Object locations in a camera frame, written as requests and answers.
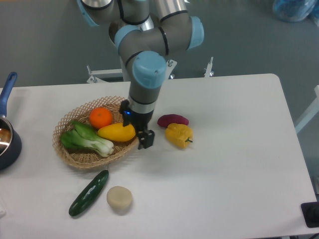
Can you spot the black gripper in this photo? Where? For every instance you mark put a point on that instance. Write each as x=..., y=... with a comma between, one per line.
x=140, y=123

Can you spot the yellow mango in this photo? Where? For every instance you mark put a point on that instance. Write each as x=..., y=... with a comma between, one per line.
x=117, y=132

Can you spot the green cucumber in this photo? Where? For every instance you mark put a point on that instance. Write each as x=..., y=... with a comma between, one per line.
x=89, y=194

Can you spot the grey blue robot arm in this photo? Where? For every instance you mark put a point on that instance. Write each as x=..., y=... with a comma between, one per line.
x=142, y=48

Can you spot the woven wicker basket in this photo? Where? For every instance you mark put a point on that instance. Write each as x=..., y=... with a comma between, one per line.
x=85, y=158

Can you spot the purple sweet potato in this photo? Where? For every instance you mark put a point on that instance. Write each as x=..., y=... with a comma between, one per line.
x=165, y=120

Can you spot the orange fruit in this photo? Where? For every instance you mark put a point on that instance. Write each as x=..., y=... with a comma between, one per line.
x=100, y=117

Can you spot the yellow bell pepper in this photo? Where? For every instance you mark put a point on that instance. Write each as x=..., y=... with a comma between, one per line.
x=179, y=134

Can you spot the green bok choy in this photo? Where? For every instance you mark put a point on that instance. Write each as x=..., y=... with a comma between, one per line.
x=83, y=136

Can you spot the dark blue saucepan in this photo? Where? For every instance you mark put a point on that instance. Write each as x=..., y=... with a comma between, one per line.
x=10, y=141

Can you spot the black device at edge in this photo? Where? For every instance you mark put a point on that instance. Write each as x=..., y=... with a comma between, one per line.
x=310, y=212

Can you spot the blue plastic bag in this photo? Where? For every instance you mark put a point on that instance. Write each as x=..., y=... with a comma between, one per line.
x=296, y=10

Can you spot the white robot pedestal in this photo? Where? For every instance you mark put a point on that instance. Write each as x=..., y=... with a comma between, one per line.
x=98, y=76

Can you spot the white frame at right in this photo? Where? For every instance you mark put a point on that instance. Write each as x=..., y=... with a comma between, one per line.
x=309, y=113

